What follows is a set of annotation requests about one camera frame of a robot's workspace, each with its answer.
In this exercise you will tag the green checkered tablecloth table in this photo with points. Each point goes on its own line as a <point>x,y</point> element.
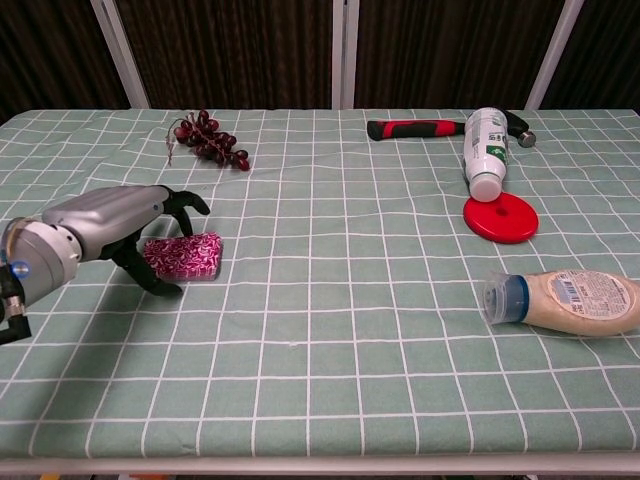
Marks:
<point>320,340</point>

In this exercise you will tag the dark red grape bunch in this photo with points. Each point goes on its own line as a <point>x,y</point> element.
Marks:
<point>212,140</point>

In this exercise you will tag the red plastic disc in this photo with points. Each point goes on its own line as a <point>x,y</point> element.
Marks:
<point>515,225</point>

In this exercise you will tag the white frame post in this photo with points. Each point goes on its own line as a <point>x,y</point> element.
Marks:
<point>345,55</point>
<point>552,55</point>
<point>120,55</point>

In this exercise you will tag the red black claw hammer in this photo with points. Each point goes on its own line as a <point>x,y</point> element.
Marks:
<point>400,129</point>

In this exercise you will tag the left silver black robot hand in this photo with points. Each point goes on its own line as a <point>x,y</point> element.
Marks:
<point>110,220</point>

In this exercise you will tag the beige sauce squeeze bottle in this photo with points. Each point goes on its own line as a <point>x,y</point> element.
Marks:
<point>575,302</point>

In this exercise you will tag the dark brown curtain panel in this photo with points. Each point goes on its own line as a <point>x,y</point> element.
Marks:
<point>45,55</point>
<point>450,50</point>
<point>605,55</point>
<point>230,50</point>

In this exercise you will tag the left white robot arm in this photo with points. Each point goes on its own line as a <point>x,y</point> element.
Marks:
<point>40,260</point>

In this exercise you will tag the white green label bottle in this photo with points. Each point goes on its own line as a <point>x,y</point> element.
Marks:
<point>485,155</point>

